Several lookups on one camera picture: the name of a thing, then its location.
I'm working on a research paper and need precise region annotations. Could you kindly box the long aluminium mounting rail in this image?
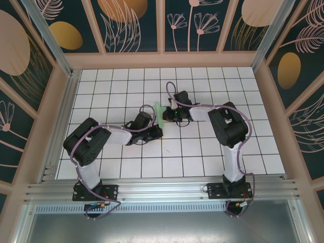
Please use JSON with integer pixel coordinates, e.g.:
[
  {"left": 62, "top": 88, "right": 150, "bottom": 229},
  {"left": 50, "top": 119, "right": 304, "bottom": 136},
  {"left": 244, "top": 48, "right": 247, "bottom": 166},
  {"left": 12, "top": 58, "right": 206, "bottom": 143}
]
[{"left": 24, "top": 176, "right": 302, "bottom": 203}]

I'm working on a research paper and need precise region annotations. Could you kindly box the black base plate left arm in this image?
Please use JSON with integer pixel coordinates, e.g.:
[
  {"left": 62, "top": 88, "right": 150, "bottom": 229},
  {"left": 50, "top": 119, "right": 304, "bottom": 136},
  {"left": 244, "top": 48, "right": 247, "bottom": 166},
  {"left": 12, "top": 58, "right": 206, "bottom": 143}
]
[{"left": 72, "top": 184, "right": 119, "bottom": 202}]

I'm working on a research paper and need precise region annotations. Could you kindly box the grey sheet metal tray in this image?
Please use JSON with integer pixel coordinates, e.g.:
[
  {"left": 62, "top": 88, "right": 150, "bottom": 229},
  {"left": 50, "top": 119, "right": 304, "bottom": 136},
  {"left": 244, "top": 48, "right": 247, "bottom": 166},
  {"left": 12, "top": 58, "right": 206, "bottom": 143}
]
[{"left": 10, "top": 199, "right": 314, "bottom": 243}]

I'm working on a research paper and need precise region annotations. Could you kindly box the aluminium side rail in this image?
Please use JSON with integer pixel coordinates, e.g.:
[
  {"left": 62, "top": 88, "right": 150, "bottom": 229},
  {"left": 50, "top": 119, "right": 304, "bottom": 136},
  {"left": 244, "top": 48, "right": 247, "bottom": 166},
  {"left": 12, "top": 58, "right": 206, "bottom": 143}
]
[{"left": 40, "top": 70, "right": 82, "bottom": 183}]

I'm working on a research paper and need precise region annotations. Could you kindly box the aluminium corner post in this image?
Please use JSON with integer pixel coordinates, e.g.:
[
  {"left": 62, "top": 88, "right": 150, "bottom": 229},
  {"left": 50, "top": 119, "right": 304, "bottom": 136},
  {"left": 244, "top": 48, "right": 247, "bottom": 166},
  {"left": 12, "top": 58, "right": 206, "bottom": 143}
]
[
  {"left": 251, "top": 0, "right": 294, "bottom": 74},
  {"left": 20, "top": 0, "right": 74, "bottom": 77}
]

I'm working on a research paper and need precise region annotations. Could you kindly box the light green paper sheet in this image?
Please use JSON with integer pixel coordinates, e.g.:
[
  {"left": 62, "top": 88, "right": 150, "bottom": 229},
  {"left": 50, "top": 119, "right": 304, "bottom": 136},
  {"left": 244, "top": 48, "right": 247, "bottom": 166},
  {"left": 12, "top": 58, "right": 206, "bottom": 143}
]
[{"left": 153, "top": 102, "right": 167, "bottom": 131}]

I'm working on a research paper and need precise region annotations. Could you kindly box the black base plate right arm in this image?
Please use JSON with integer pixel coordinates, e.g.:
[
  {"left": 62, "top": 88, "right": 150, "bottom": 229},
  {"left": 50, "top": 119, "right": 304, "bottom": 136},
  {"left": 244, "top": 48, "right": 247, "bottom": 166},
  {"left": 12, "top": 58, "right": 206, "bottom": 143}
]
[{"left": 207, "top": 182, "right": 254, "bottom": 199}]

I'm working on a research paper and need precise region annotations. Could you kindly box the small black circuit board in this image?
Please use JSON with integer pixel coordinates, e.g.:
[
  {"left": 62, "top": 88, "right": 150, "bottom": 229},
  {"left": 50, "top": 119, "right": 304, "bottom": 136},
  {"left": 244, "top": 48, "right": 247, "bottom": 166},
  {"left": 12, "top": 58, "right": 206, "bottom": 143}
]
[{"left": 84, "top": 202, "right": 112, "bottom": 211}]

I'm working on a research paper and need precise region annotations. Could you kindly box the slotted grey cable duct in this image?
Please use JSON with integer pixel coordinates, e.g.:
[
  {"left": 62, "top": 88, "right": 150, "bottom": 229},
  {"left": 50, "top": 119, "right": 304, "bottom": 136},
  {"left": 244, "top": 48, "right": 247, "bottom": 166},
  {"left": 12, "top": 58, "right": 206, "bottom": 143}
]
[{"left": 35, "top": 202, "right": 230, "bottom": 214}]

